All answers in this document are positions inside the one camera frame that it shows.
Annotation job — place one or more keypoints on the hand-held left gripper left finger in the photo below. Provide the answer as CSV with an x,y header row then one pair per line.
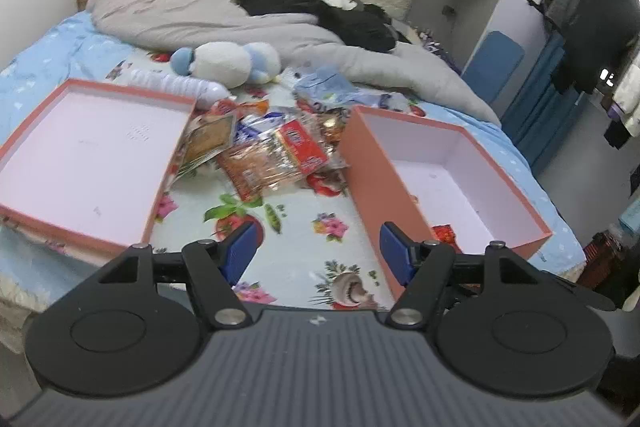
x,y
244,244

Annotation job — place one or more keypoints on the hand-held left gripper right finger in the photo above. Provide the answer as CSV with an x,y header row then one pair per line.
x,y
395,252

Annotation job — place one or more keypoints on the red packet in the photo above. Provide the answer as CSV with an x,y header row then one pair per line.
x,y
445,234

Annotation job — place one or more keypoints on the orange noodle snack packet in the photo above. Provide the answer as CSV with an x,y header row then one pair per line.
x,y
250,169

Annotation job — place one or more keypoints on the deep pink cardboard box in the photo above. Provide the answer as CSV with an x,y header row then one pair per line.
x,y
450,167

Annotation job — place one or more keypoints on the brown green-edged snack packet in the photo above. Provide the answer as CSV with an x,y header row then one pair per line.
x,y
207,139

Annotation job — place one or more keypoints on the clear red-label snack packet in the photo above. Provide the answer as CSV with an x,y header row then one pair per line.
x,y
300,142

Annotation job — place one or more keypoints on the blue and white snack packet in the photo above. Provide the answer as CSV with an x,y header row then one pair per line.
x,y
255,124

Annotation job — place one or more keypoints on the gold candy packet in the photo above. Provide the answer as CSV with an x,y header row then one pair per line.
x,y
330,122

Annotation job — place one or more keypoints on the dark orange snack packet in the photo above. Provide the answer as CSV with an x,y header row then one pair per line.
x,y
250,107

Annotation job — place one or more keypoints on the light blue plastic bag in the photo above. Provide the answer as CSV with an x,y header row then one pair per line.
x,y
340,87

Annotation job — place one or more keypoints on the shallow pink box lid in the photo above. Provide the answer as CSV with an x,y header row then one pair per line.
x,y
90,157

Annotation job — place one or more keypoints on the clear plastic water bottle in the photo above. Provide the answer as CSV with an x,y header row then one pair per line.
x,y
170,83

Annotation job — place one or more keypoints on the white and blue plush toy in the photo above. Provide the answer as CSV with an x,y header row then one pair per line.
x,y
220,64

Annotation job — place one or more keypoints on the blue curtain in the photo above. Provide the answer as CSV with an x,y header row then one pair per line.
x,y
537,107

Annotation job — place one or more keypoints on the small bottles on nightstand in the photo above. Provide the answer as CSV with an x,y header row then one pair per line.
x,y
437,49

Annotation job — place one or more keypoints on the red basket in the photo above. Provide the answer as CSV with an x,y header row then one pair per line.
x,y
602,259

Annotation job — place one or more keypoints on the blue padded board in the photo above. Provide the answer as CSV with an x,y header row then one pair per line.
x,y
492,67

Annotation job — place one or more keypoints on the black fleece garment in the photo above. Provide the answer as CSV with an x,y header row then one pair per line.
x,y
350,27

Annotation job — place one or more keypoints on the grey duvet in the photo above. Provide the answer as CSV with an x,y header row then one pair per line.
x,y
200,17

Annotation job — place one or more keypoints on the small white plush piece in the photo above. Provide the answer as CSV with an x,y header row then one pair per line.
x,y
337,2

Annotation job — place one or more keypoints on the hanging cream garment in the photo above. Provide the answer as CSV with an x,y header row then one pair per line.
x,y
630,102

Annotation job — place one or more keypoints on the hanging black coat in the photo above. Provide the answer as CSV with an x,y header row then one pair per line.
x,y
595,27

